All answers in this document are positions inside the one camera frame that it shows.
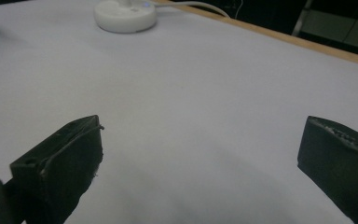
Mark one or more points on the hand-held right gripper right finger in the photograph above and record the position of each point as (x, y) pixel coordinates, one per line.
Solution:
(341, 161)

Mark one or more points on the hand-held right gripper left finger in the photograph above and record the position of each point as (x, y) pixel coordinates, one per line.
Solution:
(65, 168)

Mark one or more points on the grey metal stand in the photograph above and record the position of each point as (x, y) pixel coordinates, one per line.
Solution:
(301, 18)

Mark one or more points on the white round lamp base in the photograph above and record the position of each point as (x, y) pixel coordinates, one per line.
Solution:
(125, 17)

